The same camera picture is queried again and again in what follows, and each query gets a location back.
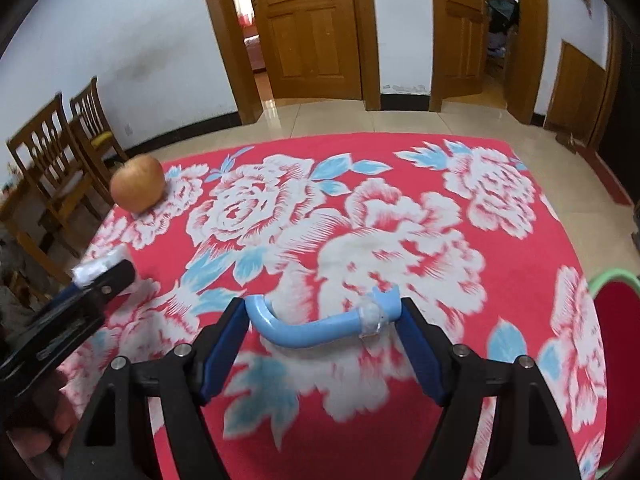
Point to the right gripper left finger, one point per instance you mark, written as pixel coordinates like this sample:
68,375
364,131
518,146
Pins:
114,438

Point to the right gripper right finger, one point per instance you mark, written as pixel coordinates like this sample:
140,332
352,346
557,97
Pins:
528,438

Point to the blue plastic tube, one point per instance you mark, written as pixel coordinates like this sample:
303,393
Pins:
373,312

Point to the person's left hand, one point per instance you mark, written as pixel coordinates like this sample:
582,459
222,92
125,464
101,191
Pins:
52,425

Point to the wooden dining table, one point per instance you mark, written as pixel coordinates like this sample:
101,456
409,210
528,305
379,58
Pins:
21,209

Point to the red bucket green rim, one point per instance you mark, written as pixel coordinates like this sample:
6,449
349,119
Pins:
615,294

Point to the apple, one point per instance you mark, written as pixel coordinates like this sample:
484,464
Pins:
138,184

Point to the near wooden chair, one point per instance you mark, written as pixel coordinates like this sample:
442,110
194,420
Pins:
48,153

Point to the wooden chair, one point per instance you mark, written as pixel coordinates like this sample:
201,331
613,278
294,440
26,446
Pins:
48,153
86,107

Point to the far wooden chair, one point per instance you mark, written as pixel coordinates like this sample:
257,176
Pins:
86,107

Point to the red doormat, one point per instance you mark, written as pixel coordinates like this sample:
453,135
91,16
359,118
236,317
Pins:
609,181

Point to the red floral tablecloth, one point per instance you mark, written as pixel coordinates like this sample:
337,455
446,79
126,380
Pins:
458,225

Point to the brown shoe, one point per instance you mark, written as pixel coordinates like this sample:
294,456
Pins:
567,141

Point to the left wooden door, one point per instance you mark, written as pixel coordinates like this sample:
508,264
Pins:
310,48

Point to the wooden door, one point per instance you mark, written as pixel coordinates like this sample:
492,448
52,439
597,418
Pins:
460,49
310,48

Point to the middle wooden door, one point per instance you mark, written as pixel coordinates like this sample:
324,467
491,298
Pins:
460,49

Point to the wooden wall panel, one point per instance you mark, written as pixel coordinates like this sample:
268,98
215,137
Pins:
577,95

